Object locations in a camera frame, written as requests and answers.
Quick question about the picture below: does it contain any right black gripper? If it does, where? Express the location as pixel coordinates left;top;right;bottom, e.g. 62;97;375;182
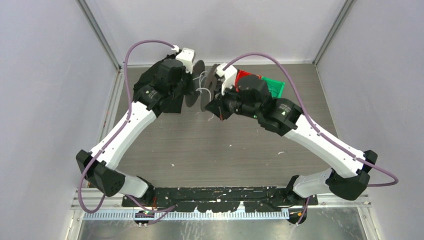
206;80;260;120

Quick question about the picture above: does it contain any white cable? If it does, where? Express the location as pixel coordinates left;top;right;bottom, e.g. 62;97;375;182
192;74;213;120

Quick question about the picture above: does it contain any grey plastic cable spool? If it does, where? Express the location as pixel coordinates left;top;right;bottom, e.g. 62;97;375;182
192;60;219;112

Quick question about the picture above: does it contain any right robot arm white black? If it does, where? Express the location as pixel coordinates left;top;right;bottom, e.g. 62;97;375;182
203;90;371;205

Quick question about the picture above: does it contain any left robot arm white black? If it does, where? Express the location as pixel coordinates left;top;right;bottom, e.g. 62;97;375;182
75;70;193;207

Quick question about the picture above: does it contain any black cloth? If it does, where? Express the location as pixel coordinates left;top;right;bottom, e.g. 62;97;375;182
132;58;186;117

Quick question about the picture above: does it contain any red plastic bin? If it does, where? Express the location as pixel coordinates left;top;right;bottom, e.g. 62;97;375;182
234;69;262;88

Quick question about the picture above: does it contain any green plastic bin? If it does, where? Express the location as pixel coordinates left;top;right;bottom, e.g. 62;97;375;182
261;76;285;98

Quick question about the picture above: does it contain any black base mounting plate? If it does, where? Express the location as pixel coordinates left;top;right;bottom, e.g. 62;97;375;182
136;186;306;213

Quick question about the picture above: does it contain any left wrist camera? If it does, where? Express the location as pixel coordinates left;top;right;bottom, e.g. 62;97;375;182
152;47;196;95

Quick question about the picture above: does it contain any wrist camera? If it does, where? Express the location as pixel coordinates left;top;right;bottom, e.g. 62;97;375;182
152;47;196;95
215;62;273;104

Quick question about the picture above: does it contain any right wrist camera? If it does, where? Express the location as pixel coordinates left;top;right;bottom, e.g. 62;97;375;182
215;62;273;104

